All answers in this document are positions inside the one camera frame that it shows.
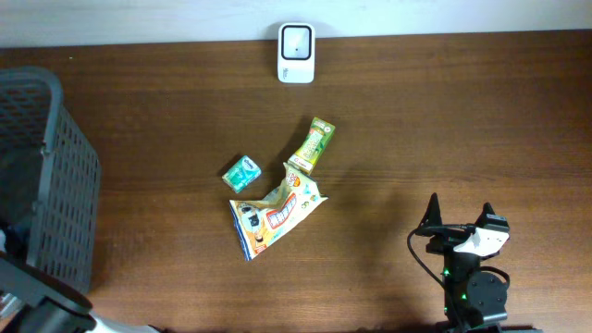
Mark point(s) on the white barcode scanner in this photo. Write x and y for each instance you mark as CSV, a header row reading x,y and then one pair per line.
x,y
296,53

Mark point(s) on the green juice carton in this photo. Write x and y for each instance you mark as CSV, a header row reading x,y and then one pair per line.
x,y
315,143

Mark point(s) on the teal tissue pack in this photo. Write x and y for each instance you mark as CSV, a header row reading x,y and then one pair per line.
x,y
242,174

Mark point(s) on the yellow snack bag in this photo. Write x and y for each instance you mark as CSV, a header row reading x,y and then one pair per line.
x,y
261,223

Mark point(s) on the grey plastic mesh basket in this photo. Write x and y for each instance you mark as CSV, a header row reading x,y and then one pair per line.
x,y
50,178

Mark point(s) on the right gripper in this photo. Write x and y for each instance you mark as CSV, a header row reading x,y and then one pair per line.
x,y
446,237

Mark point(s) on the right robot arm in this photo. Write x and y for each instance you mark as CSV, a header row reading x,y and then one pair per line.
x,y
474,294

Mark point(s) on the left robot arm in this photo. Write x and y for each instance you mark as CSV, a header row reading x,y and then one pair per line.
x,y
38,302

